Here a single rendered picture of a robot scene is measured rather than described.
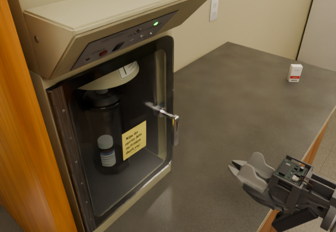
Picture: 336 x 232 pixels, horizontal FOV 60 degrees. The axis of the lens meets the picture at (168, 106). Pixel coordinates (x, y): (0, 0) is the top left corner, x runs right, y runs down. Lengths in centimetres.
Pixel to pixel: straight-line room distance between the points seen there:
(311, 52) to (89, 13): 331
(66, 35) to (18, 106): 10
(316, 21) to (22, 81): 330
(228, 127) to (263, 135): 13
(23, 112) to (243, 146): 80
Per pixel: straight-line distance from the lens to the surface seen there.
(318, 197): 60
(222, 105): 123
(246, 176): 63
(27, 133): 40
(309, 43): 358
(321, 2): 346
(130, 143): 68
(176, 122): 70
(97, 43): 42
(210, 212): 85
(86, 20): 38
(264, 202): 62
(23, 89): 37
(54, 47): 41
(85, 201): 68
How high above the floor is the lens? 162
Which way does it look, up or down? 35 degrees down
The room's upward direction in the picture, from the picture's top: straight up
